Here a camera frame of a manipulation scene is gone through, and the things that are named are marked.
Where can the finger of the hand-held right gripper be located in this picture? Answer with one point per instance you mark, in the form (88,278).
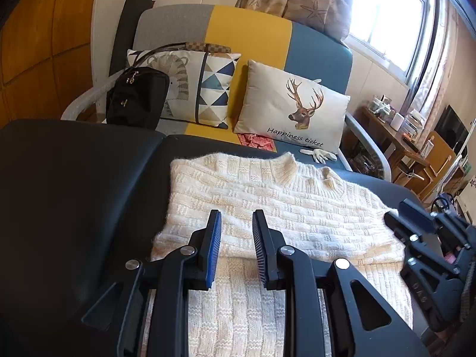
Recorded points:
(399,227)
(418,214)

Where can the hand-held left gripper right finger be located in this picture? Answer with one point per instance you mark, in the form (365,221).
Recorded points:
(259,253)

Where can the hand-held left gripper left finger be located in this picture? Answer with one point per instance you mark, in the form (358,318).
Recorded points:
(215,249)

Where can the white knit sweater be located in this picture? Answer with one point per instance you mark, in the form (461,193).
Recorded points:
(279,200)

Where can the person's right forearm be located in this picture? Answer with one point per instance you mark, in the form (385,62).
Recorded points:
(468,303)

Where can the white leaf print box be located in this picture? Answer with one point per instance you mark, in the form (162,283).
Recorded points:
(467,193)

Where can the wooden folding board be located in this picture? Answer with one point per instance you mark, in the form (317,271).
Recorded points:
(442,156)

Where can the wooden side table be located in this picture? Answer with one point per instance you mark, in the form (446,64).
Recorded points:
(379,137)

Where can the clear plastic drawer organizer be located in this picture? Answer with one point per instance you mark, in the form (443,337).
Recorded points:
(414,124)

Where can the black television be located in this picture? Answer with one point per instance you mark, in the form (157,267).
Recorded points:
(452,126)

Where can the white jar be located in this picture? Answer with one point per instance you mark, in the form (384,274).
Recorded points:
(398,121)

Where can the white gloves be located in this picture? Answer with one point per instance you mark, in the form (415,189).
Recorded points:
(319,155)

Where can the pink crumpled cloth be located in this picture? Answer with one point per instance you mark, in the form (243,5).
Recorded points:
(256,142)

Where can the white floral curtain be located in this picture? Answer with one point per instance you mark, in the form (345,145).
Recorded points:
(435,63)

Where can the deer print pillow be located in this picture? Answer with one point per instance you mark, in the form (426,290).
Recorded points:
(267,100)

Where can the black handbag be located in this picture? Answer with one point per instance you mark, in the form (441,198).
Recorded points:
(137,96)

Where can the window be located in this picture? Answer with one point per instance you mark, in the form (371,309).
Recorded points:
(390,15)

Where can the grey yellow blue sofa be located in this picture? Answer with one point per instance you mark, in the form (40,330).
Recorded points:
(249,26)

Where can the wooden wardrobe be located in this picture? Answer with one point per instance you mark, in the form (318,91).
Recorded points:
(37,44)

